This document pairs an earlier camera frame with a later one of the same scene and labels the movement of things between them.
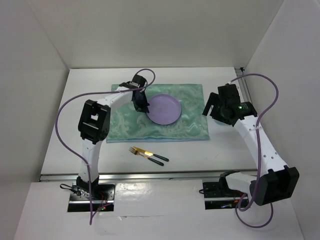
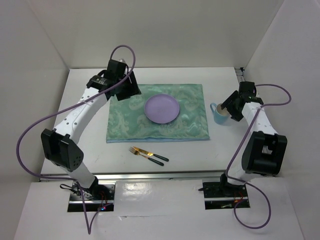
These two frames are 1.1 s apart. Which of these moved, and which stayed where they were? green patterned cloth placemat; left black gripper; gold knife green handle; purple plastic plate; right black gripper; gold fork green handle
Moved: left black gripper; right black gripper
Stayed: green patterned cloth placemat; gold fork green handle; gold knife green handle; purple plastic plate
